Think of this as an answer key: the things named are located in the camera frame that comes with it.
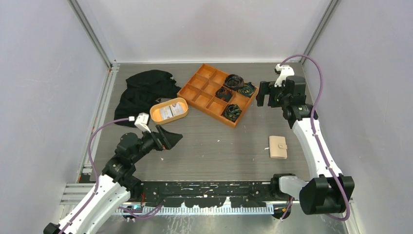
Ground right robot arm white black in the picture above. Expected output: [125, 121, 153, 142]
[256, 76, 355, 220]

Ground left credit card in tray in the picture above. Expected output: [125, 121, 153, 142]
[159, 106, 173, 120]

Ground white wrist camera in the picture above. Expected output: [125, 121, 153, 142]
[134, 113, 151, 133]
[274, 63, 295, 87]

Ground dark red rolled tie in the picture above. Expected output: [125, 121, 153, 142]
[215, 86, 233, 103]

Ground beige card holder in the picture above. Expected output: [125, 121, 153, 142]
[269, 136, 288, 159]

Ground aluminium front frame rail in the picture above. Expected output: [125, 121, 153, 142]
[59, 182, 354, 216]

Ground green yellow rolled tie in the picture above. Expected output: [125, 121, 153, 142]
[222, 104, 242, 122]

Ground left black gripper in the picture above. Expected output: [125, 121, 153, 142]
[131, 124, 182, 163]

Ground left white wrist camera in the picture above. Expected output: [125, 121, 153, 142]
[134, 113, 151, 133]

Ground black cloth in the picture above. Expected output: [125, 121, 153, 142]
[114, 70, 181, 120]

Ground right credit card in tray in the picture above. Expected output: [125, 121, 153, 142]
[170, 102, 185, 116]

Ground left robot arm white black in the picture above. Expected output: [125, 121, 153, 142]
[43, 125, 183, 234]

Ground orange oval tray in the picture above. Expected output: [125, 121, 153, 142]
[150, 97, 188, 125]

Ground green patterned rolled tie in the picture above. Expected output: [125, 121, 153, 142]
[238, 82, 256, 98]

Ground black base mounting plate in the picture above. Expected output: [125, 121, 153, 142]
[129, 181, 290, 208]

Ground dark brown rolled tie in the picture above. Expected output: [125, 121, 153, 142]
[224, 74, 244, 91]

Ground credit card in tray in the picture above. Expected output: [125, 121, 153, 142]
[170, 102, 185, 116]
[159, 106, 173, 120]

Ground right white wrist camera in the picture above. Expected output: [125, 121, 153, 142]
[274, 63, 295, 87]

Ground orange compartment organizer box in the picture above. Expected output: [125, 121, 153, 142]
[177, 63, 258, 128]

